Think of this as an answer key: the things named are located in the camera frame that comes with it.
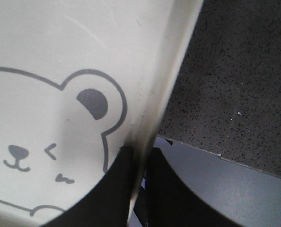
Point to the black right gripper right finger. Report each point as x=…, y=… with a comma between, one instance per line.
x=166, y=201

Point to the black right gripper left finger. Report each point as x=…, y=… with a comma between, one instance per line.
x=107, y=204

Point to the cream bear serving tray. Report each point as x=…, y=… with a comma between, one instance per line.
x=79, y=80

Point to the grey serving countertop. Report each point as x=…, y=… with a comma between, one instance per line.
x=227, y=96

